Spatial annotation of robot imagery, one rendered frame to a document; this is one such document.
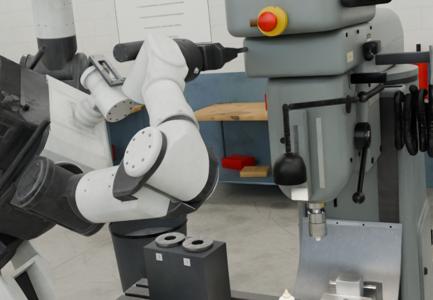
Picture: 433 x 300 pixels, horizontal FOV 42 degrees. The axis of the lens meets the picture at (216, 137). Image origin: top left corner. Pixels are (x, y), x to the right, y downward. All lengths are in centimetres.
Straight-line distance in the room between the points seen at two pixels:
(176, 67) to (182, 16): 536
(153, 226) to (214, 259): 209
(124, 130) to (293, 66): 571
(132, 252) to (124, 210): 246
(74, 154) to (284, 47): 52
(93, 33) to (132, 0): 69
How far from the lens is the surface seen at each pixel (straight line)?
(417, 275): 198
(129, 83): 105
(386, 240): 187
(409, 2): 560
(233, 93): 614
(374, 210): 187
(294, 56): 130
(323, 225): 150
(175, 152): 81
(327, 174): 137
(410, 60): 166
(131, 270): 340
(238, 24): 124
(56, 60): 137
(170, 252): 168
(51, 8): 135
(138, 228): 372
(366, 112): 152
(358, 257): 188
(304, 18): 119
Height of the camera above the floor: 178
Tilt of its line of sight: 12 degrees down
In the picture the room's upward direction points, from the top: 5 degrees counter-clockwise
